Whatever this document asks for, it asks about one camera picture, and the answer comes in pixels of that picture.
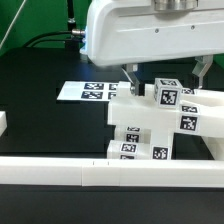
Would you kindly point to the white part at left edge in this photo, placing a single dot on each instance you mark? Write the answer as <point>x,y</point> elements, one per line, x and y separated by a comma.
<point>3,122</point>

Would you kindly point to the white obstacle fence wall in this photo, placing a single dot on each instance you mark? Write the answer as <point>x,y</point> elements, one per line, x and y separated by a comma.
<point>111,172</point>

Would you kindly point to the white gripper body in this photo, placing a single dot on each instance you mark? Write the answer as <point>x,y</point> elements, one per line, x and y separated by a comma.
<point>135,31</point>

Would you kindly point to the white chair nut peg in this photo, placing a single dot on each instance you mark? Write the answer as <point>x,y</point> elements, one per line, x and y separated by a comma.
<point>132,134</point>

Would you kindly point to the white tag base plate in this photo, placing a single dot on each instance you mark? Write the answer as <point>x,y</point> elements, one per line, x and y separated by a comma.
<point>87,91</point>

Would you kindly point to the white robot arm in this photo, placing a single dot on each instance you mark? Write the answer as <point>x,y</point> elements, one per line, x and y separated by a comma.
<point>126,32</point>

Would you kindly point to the white chair back frame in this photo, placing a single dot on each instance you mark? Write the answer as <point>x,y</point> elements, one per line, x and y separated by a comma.
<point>200,112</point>

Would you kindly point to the white chair seat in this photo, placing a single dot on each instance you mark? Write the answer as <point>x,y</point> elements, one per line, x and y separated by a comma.
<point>160,144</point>

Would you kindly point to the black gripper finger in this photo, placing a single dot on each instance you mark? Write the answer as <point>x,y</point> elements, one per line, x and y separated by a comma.
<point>202,66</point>
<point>137,86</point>

